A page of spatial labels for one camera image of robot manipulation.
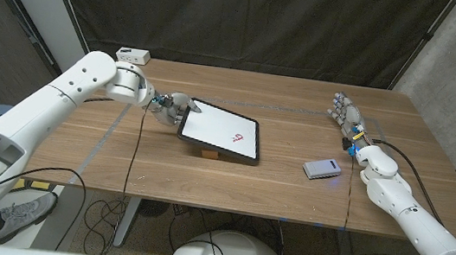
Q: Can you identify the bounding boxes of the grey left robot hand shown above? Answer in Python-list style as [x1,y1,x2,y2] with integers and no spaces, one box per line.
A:
[147,89,205,132]

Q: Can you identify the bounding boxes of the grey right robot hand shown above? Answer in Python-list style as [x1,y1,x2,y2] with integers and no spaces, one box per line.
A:
[322,90,373,151]

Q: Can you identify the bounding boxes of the small black-framed whiteboard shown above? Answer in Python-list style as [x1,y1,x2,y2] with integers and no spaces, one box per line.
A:
[174,96,267,168]

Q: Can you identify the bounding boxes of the grey whiteboard eraser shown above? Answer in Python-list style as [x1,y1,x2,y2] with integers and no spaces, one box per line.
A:
[300,154,344,184]

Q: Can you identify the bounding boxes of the small wooden block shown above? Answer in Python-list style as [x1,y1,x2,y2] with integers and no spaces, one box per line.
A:
[200,148,221,161]

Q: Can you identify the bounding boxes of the white power strip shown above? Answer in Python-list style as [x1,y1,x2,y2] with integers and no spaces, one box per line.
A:
[114,45,153,67]

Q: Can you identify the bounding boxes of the black round floor object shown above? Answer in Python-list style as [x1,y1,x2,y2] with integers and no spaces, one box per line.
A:
[138,198,170,221]

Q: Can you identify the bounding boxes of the black backdrop stand pole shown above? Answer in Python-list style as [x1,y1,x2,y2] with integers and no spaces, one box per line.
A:
[28,0,108,78]
[388,0,456,98]

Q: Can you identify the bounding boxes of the black backdrop curtain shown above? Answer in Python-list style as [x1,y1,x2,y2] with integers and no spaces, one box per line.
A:
[28,0,456,118]

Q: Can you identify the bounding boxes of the white table leg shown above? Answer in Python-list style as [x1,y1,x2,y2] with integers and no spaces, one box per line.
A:
[112,194,143,251]

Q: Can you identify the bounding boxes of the grey sneaker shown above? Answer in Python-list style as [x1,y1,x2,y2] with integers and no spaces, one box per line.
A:
[0,185,60,251]

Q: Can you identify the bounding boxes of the thin black left wrist cable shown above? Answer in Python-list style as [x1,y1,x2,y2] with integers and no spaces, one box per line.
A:
[100,94,157,255]

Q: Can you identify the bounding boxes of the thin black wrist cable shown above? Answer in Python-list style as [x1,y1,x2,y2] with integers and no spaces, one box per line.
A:
[100,94,157,255]
[341,154,358,231]

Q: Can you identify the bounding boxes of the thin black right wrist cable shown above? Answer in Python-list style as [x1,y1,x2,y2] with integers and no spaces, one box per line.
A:
[341,154,358,231]

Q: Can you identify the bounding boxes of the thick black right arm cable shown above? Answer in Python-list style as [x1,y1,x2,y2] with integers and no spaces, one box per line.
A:
[363,138,455,227]

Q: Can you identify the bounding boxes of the black floor cable tangle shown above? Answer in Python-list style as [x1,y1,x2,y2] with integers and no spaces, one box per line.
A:
[76,192,129,255]

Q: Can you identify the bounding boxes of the black torso cable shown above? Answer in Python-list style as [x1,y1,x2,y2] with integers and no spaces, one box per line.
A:
[165,204,236,255]

